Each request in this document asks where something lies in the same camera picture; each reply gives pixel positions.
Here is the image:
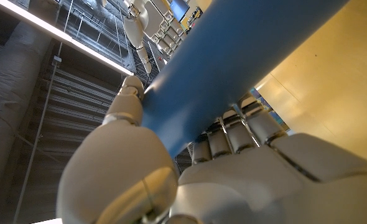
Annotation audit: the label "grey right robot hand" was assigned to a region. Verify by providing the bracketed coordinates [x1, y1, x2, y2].
[123, 0, 188, 75]

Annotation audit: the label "blue metal bottle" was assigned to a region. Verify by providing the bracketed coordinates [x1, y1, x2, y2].
[139, 0, 349, 159]

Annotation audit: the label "blue monitor screen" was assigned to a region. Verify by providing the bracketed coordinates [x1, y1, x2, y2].
[170, 0, 190, 22]

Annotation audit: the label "ceiling light strip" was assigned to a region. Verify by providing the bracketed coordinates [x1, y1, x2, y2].
[0, 0, 134, 77]

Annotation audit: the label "metal ceiling conduit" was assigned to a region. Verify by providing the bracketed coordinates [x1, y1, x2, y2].
[12, 0, 74, 224]

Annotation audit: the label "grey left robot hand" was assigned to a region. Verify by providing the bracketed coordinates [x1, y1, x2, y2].
[55, 75, 367, 224]

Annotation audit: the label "insulated ceiling duct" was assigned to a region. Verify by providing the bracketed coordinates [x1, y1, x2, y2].
[0, 21, 52, 218]

